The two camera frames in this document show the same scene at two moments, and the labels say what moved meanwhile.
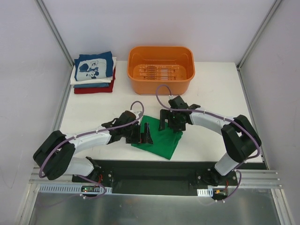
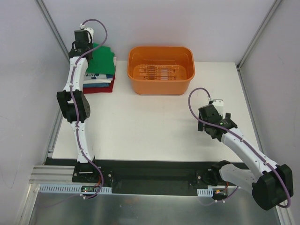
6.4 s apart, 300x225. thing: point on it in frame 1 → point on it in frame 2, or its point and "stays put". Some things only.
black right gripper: (169, 119) → (200, 122)
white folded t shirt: (103, 80) stays put
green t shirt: (165, 141) → (103, 61)
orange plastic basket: (149, 67) stays put
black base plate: (151, 176) stays put
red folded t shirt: (86, 90) stays put
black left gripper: (137, 133) → (76, 53)
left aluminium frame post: (54, 28) stays put
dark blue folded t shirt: (92, 85) stays put
